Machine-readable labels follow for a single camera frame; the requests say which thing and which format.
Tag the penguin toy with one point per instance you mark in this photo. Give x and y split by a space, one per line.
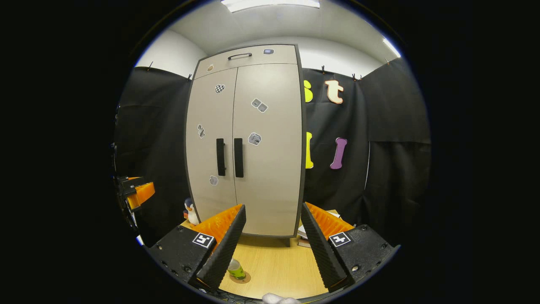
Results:
192 213

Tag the green label plastic bottle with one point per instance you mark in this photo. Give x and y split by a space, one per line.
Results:
237 270

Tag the black backdrop cloth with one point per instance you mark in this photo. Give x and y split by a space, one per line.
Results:
379 181

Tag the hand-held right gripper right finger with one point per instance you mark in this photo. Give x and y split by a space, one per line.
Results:
322 253

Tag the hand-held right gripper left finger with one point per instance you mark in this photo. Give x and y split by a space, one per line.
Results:
221 253

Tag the cabinet door checkered sticker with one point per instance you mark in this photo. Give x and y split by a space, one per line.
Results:
211 160

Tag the grey white cabinet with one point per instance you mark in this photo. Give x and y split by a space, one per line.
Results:
303 160

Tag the thin brown book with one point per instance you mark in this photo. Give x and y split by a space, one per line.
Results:
303 243

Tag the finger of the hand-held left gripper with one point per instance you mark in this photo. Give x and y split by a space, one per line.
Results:
141 195
128 183

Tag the cabinet door grey stickers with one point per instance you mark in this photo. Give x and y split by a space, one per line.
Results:
270 181

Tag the round wooden coaster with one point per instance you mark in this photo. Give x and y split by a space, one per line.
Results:
245 278

